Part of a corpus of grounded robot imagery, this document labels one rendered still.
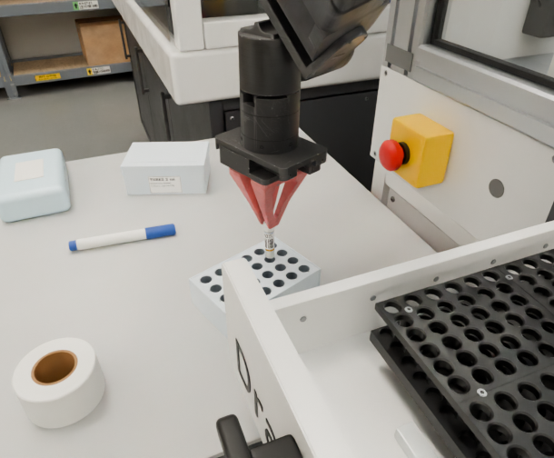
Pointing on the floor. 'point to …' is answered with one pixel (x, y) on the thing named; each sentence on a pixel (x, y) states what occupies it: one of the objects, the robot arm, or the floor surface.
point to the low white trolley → (144, 303)
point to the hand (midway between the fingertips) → (269, 218)
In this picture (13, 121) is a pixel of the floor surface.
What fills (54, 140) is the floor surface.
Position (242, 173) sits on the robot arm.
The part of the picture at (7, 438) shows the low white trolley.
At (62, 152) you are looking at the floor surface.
